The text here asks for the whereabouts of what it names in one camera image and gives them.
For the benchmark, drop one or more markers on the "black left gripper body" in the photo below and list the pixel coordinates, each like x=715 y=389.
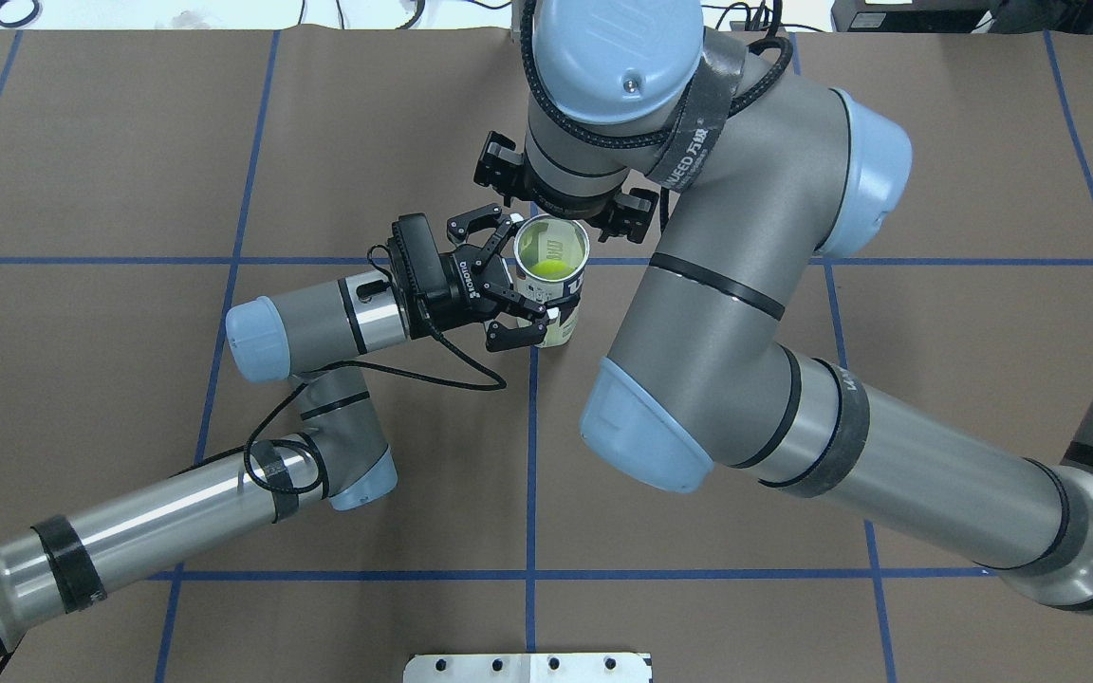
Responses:
x=460 y=285

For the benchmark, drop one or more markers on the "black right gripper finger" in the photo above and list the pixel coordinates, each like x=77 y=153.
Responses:
x=501 y=168
x=627 y=216

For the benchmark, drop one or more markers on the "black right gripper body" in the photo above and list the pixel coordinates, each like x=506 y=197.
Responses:
x=496 y=167

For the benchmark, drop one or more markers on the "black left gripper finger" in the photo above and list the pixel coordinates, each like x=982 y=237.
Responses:
x=501 y=338
x=503 y=228

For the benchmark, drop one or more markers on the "white blue tennis ball can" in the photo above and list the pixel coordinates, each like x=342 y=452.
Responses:
x=549 y=237

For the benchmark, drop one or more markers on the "yellow tennis ball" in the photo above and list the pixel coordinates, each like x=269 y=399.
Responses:
x=551 y=269

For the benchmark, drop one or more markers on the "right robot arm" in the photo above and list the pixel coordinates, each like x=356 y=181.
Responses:
x=772 y=170

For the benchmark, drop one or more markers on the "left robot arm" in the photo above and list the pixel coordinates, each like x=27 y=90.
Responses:
x=323 y=441

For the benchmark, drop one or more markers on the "black box with label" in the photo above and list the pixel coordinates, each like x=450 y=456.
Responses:
x=934 y=17

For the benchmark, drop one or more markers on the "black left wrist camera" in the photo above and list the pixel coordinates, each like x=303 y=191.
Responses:
x=417 y=262

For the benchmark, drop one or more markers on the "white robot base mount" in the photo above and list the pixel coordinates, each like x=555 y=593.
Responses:
x=531 y=667

